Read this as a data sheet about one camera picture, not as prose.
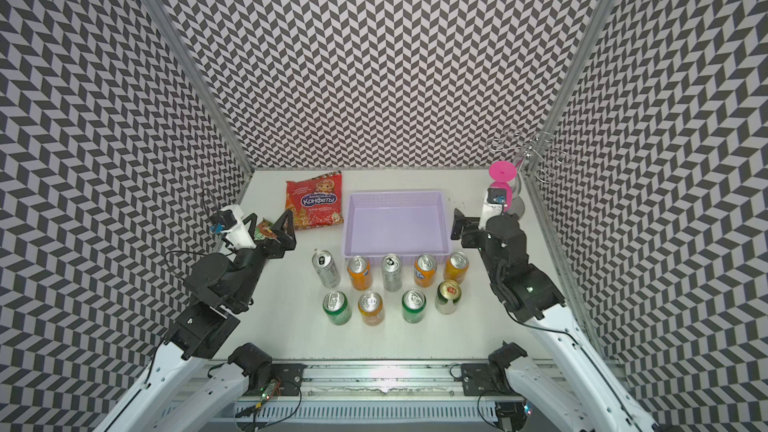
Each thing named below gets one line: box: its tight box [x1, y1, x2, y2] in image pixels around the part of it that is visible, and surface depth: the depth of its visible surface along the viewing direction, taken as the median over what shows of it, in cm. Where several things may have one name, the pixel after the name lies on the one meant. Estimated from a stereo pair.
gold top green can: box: [435, 279, 462, 315], surface depth 79 cm
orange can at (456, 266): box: [443, 251, 470, 284], surface depth 85 cm
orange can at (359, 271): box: [347, 255, 373, 291], surface depth 84 cm
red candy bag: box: [285, 170, 344, 230], surface depth 107 cm
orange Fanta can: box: [414, 253, 438, 288], surface depth 84 cm
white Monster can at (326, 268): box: [312, 249, 342, 289], surface depth 82 cm
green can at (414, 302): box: [401, 289, 427, 324], surface depth 78 cm
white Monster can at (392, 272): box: [381, 253, 402, 292], surface depth 82 cm
